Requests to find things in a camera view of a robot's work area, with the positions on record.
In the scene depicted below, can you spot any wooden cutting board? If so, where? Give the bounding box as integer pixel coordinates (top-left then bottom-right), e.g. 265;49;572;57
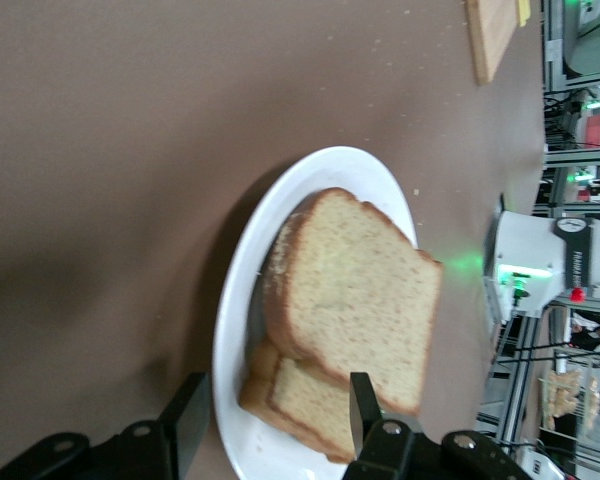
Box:
465;0;531;86

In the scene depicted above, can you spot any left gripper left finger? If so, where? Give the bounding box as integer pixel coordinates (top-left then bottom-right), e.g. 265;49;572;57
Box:
112;372;211;480

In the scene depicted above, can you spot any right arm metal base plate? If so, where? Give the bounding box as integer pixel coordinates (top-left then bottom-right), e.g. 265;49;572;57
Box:
481;273;514;346

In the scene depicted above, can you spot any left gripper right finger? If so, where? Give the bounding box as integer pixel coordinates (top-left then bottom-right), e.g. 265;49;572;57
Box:
347;372;424;480

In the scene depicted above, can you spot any brown bread slice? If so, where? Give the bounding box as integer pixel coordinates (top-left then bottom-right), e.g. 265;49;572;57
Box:
262;187;444;416
237;339;376;464

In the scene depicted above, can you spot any clear bag with contents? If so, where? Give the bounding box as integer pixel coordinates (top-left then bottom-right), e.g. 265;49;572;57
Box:
538;367;600;434

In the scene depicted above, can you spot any white round plate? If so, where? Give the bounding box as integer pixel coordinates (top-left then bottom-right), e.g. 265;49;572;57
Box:
211;145;421;480

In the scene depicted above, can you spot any person in dark clothes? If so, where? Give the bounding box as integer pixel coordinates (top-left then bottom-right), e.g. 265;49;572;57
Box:
569;309;600;351

